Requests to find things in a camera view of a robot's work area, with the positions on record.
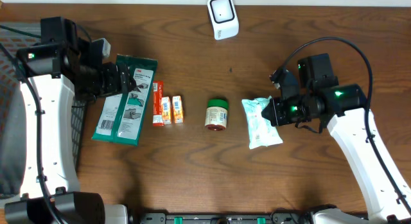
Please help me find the light green tissue packet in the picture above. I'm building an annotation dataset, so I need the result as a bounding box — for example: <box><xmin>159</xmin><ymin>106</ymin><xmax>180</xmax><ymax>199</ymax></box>
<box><xmin>241</xmin><ymin>96</ymin><xmax>283</xmax><ymax>150</ymax></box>

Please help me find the white green packet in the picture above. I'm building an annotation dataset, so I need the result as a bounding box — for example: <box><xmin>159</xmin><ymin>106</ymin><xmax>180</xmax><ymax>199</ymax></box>
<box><xmin>92</xmin><ymin>55</ymin><xmax>158</xmax><ymax>146</ymax></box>

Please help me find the red orange stick packet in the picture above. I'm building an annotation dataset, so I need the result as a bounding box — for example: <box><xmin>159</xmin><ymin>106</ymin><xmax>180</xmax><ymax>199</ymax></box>
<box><xmin>153</xmin><ymin>81</ymin><xmax>164</xmax><ymax>126</ymax></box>

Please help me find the orange tissue pack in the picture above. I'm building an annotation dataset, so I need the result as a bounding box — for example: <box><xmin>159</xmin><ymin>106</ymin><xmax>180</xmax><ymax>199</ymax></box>
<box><xmin>172</xmin><ymin>96</ymin><xmax>184</xmax><ymax>124</ymax></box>
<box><xmin>161</xmin><ymin>96</ymin><xmax>171</xmax><ymax>125</ymax></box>

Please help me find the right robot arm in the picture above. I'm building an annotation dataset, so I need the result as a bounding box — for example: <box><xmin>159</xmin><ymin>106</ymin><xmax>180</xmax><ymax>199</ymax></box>
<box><xmin>261</xmin><ymin>54</ymin><xmax>410</xmax><ymax>223</ymax></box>

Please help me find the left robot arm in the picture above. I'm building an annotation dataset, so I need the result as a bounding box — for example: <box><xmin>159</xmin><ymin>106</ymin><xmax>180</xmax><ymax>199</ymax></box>
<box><xmin>4</xmin><ymin>17</ymin><xmax>136</xmax><ymax>223</ymax></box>

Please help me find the white barcode scanner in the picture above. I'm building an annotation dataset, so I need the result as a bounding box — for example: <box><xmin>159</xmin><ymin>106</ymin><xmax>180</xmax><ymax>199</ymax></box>
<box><xmin>207</xmin><ymin>0</ymin><xmax>240</xmax><ymax>40</ymax></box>

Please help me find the grey plastic mesh basket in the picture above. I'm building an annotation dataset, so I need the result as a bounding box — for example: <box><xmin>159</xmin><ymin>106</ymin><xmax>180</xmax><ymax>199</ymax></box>
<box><xmin>1</xmin><ymin>22</ymin><xmax>87</xmax><ymax>203</ymax></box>

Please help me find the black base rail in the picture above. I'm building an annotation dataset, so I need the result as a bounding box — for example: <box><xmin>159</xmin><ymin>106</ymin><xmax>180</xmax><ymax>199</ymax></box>
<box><xmin>128</xmin><ymin>211</ymin><xmax>316</xmax><ymax>224</ymax></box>

